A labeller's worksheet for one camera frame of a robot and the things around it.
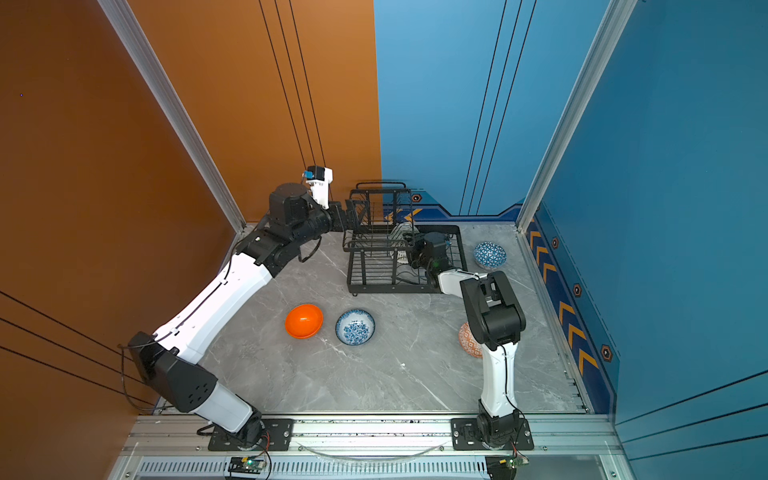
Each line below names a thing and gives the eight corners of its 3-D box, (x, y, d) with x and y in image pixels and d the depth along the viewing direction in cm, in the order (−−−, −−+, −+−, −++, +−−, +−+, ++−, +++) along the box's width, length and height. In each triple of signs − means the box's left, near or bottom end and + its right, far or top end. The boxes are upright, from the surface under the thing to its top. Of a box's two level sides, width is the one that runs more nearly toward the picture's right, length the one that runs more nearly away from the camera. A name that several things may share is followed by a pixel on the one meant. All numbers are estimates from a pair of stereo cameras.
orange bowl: (285, 341, 91) (280, 334, 88) (292, 310, 98) (288, 303, 94) (321, 341, 91) (317, 334, 88) (326, 310, 98) (323, 303, 94)
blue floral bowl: (336, 345, 90) (333, 339, 86) (340, 316, 96) (337, 309, 92) (374, 345, 90) (373, 339, 86) (375, 316, 96) (375, 309, 92)
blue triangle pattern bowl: (477, 273, 108) (480, 265, 104) (472, 249, 115) (474, 241, 111) (505, 273, 108) (509, 265, 104) (498, 249, 115) (502, 241, 111)
